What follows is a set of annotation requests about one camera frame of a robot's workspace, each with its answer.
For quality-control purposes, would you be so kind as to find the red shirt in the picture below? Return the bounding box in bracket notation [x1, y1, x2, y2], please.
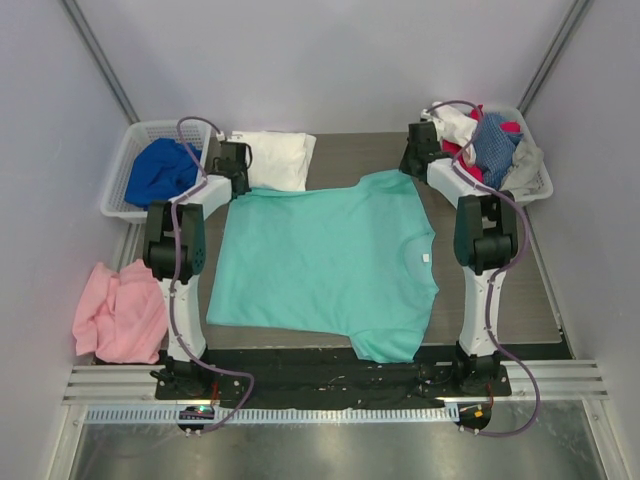
[441, 103, 523, 187]

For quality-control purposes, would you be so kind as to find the aluminium frame rail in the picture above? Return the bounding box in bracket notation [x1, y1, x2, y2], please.
[63, 360, 608, 405]

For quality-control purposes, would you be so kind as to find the left corner metal post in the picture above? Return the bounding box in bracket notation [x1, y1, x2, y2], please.
[59, 0, 140, 124]

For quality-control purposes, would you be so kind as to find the folded white t shirt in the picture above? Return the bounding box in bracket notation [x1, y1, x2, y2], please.
[228, 131, 317, 192]

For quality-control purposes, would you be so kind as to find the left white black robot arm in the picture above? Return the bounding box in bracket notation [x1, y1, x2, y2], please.
[143, 140, 254, 400]

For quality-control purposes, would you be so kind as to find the blue t shirt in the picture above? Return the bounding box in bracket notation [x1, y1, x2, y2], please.
[124, 138, 199, 210]

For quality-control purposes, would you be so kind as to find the blue checkered shirt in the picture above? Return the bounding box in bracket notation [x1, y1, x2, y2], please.
[473, 112, 523, 189]

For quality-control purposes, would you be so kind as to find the white plastic basket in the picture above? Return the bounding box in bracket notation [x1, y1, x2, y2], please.
[432, 103, 555, 206]
[101, 120, 212, 224]

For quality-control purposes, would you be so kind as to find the left white plastic basket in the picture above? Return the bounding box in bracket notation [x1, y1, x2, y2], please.
[101, 120, 212, 224]

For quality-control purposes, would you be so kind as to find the teal t shirt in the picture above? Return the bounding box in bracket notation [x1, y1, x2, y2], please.
[206, 170, 439, 363]

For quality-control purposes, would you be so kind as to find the pink t shirt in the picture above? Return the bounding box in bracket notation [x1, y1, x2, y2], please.
[72, 259, 168, 364]

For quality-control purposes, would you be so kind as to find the white crumpled shirt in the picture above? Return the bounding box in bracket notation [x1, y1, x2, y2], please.
[433, 105, 478, 147]

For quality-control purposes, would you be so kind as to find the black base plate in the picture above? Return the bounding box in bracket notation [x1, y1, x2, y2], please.
[153, 345, 512, 410]

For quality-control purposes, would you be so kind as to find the right corner metal post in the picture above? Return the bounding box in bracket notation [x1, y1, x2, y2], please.
[518, 0, 595, 116]

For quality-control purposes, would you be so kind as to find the grey shirt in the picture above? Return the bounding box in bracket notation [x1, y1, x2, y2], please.
[501, 140, 544, 202]

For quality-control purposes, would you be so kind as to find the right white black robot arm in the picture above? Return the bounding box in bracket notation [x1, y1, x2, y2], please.
[399, 121, 519, 396]

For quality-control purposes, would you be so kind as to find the right white plastic basket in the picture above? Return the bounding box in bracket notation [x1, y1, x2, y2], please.
[432, 103, 555, 206]

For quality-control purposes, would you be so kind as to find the slotted cable duct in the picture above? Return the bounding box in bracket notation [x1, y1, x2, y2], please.
[84, 404, 459, 426]

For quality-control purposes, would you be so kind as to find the corner metal post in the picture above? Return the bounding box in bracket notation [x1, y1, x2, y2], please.
[518, 0, 595, 116]
[59, 0, 140, 124]

